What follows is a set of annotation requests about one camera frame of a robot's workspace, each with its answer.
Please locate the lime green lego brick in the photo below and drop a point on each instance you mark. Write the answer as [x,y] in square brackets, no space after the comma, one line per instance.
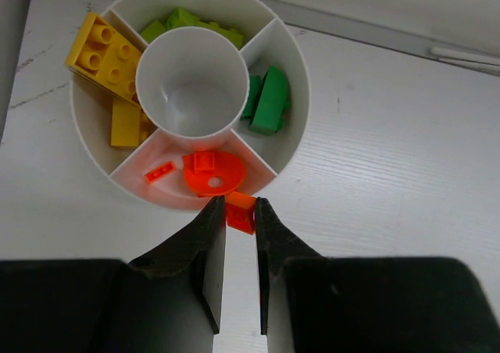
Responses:
[180,17]

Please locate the dark green lego brick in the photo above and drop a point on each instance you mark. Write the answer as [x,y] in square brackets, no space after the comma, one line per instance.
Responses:
[268,100]

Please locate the tiny orange lego stud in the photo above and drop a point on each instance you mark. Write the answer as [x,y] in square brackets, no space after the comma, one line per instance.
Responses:
[240,212]

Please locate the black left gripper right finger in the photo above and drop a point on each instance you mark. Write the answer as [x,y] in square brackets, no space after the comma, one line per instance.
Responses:
[313,303]

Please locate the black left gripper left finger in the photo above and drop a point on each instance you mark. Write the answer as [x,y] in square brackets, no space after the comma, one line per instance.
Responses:
[166,300]

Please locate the orange small lego plate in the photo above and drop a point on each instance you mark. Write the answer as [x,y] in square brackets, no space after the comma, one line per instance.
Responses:
[159,172]

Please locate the yellow small lego brick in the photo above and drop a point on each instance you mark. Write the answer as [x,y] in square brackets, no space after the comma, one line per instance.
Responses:
[130,126]

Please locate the white divided round container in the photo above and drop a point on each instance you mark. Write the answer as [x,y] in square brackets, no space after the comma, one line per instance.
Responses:
[175,100]

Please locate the orange round lego piece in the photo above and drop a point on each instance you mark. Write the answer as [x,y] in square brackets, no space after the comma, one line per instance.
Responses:
[213,173]

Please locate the yellow lego block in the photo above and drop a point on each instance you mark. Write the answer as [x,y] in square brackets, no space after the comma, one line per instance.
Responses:
[105,57]

